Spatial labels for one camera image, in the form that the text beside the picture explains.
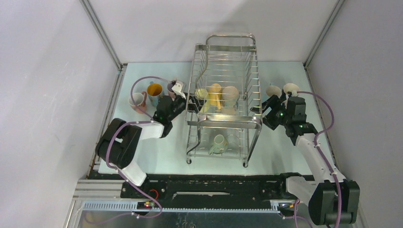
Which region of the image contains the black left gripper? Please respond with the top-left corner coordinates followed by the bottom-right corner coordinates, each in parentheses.
top-left (167, 92), bottom-right (206, 122)

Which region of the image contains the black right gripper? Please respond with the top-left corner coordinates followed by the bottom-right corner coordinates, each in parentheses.
top-left (249, 95), bottom-right (291, 131)

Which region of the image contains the pale yellow faceted mug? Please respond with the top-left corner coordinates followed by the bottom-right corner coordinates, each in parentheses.
top-left (195, 88), bottom-right (211, 113)

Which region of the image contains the light blue faceted mug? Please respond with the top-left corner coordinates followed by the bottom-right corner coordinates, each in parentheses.
top-left (265, 85), bottom-right (282, 98)

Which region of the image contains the iridescent pale pink mug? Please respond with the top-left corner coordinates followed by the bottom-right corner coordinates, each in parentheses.
top-left (167, 80), bottom-right (177, 100)

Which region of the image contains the black mug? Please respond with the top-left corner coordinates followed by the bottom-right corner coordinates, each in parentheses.
top-left (283, 83), bottom-right (300, 92)

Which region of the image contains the blue butterfly mug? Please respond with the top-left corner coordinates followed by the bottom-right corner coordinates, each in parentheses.
top-left (146, 82), bottom-right (164, 107)

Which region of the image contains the salmon dotted mug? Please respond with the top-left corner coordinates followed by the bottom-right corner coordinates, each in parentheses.
top-left (128, 91), bottom-right (147, 114)

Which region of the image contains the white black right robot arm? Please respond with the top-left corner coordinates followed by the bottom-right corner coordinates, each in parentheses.
top-left (250, 95), bottom-right (360, 228)

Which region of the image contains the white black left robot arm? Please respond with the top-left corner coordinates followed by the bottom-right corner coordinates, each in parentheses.
top-left (95, 94), bottom-right (205, 198)

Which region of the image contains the orange yellow mug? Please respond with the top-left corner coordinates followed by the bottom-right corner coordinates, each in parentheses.
top-left (208, 83), bottom-right (222, 110)

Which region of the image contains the cream seahorse pattern mug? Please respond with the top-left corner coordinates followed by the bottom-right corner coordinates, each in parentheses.
top-left (221, 85), bottom-right (239, 115)

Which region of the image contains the green mug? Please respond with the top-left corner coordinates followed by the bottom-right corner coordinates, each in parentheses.
top-left (209, 134), bottom-right (229, 155)

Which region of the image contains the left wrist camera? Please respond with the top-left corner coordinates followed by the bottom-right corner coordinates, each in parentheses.
top-left (172, 80), bottom-right (186, 99)

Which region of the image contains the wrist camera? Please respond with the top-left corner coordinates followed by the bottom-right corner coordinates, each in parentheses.
top-left (172, 80), bottom-right (186, 99)
top-left (284, 90), bottom-right (298, 100)

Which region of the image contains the metal wire dish rack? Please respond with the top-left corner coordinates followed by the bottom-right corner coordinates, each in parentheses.
top-left (186, 33), bottom-right (262, 167)

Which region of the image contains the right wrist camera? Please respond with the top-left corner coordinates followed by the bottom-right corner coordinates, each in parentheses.
top-left (284, 90), bottom-right (298, 100)

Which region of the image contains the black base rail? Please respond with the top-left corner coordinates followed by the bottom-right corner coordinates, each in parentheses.
top-left (139, 172), bottom-right (299, 210)

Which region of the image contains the aluminium frame post left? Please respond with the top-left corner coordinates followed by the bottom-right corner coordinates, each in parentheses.
top-left (79, 0), bottom-right (123, 70)

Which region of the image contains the aluminium frame post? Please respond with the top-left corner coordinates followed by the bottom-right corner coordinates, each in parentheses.
top-left (79, 0), bottom-right (123, 70)
top-left (303, 0), bottom-right (346, 70)

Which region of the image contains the aluminium frame post right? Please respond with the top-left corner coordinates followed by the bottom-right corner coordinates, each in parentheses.
top-left (303, 0), bottom-right (346, 70)

